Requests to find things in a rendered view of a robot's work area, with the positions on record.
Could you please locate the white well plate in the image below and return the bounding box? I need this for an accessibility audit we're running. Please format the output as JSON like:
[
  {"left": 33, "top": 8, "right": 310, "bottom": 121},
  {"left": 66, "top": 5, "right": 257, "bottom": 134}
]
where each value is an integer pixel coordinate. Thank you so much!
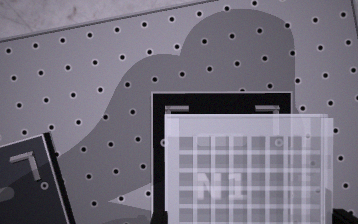
[{"left": 164, "top": 114, "right": 333, "bottom": 224}]

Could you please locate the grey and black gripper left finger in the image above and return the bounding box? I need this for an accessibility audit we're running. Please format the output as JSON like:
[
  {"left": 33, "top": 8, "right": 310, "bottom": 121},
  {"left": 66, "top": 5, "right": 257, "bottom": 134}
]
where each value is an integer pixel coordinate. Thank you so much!
[{"left": 150, "top": 208, "right": 168, "bottom": 224}]

